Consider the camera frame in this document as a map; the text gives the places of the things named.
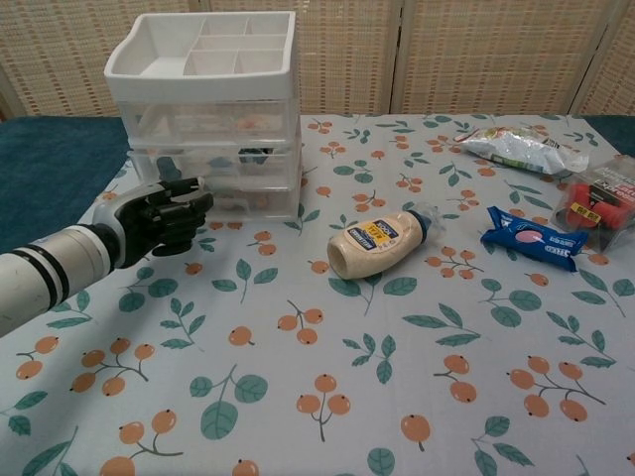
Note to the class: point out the floral print tablecloth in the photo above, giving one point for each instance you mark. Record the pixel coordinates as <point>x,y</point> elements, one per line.
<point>297,377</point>

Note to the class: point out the clear pack of red snacks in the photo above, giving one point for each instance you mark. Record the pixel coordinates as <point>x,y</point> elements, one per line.
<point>600,208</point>

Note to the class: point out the white drawer organizer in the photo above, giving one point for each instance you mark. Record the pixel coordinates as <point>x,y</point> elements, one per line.
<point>164,79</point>

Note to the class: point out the blue snack packet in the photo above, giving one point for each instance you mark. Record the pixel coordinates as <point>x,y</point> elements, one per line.
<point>531,238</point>

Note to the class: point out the silver snack bag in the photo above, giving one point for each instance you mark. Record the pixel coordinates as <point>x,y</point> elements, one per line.
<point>521,151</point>

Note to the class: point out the bamboo folding screen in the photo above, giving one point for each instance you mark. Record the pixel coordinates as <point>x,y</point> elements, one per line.
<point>446,54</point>

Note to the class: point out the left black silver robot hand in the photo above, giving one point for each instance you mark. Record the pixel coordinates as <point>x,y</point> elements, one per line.
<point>164,218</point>

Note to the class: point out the clear plastic storage bin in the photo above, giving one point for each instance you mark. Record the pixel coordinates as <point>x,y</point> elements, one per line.
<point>278,168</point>

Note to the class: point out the small teal black object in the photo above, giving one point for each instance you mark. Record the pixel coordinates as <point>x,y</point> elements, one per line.
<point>254,154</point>

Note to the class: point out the blurry blue-gray object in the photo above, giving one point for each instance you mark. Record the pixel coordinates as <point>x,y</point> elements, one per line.
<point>223,161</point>

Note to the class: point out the mayonnaise squeeze bottle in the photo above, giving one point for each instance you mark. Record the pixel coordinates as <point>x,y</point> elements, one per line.
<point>367,243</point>

